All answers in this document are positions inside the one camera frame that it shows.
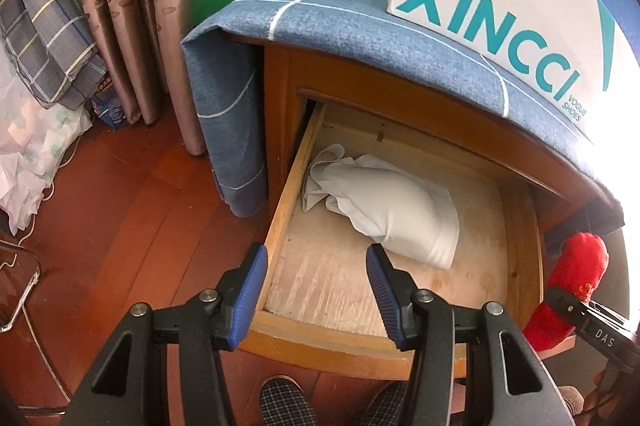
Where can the blue snack packet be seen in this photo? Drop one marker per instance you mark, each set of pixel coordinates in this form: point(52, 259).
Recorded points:
point(107, 105)

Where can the light grey underwear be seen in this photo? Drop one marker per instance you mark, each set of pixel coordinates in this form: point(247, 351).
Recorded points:
point(400, 206)

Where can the grey plaid blanket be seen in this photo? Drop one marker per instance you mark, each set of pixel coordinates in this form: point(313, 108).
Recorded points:
point(45, 15)

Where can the red cloth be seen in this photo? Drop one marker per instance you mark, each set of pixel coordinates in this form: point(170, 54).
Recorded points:
point(575, 266)

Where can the wooden nightstand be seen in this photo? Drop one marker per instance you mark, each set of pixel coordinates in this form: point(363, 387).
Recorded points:
point(280, 105)

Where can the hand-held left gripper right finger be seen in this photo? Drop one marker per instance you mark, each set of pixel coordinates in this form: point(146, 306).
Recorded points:
point(387, 301)

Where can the brown patterned curtain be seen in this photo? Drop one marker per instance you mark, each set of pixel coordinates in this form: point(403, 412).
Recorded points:
point(130, 5)

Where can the white floral bedding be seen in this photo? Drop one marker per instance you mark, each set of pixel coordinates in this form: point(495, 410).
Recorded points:
point(30, 145)

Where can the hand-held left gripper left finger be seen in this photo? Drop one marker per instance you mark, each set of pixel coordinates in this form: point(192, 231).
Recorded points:
point(247, 296)

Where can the metal chair frame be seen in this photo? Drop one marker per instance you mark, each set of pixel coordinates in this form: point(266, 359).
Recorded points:
point(30, 286)

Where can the dark plaid slipper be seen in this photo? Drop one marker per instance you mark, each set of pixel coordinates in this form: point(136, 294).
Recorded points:
point(287, 403)
point(387, 406)

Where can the wooden drawer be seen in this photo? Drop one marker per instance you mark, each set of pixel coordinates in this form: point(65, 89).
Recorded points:
point(350, 276)

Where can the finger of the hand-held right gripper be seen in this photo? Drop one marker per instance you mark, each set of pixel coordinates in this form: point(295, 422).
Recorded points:
point(567, 306)

